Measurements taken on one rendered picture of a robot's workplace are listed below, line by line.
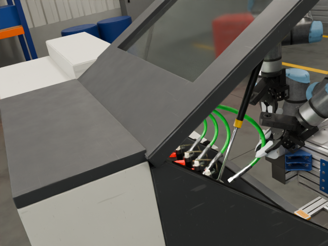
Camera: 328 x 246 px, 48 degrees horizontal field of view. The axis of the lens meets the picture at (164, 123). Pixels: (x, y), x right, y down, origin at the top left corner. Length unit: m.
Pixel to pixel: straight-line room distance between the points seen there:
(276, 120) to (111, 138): 0.54
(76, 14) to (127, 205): 7.02
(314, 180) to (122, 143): 1.29
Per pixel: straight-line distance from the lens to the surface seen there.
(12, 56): 7.52
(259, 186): 1.57
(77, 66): 1.42
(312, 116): 1.16
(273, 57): 1.33
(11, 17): 6.29
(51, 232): 0.82
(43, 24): 7.61
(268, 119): 1.17
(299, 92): 1.85
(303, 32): 1.42
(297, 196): 3.10
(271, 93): 1.36
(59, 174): 0.78
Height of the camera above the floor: 1.87
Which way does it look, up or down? 25 degrees down
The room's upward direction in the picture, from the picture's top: 10 degrees counter-clockwise
